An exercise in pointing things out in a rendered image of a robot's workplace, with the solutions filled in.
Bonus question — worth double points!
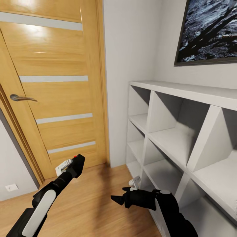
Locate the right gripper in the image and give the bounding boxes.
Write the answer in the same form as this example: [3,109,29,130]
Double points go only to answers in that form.
[111,187,145,208]

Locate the digital camera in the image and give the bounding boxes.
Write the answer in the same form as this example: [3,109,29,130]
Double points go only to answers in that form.
[65,154,85,178]

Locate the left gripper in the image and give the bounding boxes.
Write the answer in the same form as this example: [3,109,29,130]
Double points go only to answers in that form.
[57,166,78,187]

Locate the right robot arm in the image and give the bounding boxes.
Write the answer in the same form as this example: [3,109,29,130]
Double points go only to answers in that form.
[111,176,198,237]

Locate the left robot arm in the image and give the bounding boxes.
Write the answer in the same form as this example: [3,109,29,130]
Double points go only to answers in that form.
[5,159,78,237]

